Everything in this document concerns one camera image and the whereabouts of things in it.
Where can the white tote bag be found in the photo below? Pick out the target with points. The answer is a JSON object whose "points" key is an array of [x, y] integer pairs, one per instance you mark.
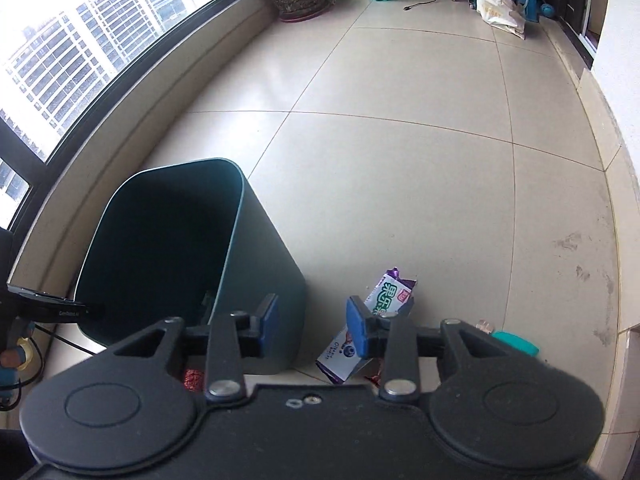
{"points": [[500, 10]]}

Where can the teal plastic trash bin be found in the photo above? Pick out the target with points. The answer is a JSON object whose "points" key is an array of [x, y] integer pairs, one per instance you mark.
{"points": [[260, 270]]}

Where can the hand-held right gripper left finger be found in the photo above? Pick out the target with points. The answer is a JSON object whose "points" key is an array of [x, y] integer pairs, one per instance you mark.
{"points": [[270, 317]]}

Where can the small teal plastic bottle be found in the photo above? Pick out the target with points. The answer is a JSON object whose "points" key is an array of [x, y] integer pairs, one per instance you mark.
{"points": [[517, 344]]}

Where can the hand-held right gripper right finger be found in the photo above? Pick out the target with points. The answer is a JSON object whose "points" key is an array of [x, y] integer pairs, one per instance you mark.
{"points": [[357, 327]]}

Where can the purple white snack packet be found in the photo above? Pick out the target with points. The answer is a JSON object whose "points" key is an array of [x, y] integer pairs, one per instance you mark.
{"points": [[387, 295]]}

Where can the small blue ball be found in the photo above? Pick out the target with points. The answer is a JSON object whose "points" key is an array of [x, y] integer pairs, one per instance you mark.
{"points": [[547, 10]]}

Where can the red foil snack wrapper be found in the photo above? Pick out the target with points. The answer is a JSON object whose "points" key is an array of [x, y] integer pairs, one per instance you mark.
{"points": [[372, 375]]}

